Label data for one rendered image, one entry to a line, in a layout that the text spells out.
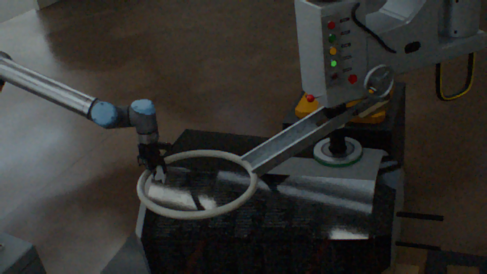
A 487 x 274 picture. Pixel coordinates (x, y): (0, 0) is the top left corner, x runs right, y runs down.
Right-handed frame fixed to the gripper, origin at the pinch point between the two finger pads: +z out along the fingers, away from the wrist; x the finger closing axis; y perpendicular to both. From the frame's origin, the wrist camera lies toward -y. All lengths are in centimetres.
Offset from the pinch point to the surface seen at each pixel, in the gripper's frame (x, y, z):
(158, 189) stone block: -9.4, -5.9, 12.6
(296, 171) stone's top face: 47, -37, 1
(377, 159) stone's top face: 74, -59, -1
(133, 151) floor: -159, -110, 89
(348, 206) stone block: 73, -35, 8
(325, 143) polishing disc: 49, -57, -3
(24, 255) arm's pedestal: -19, 61, 10
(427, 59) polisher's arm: 84, -84, -41
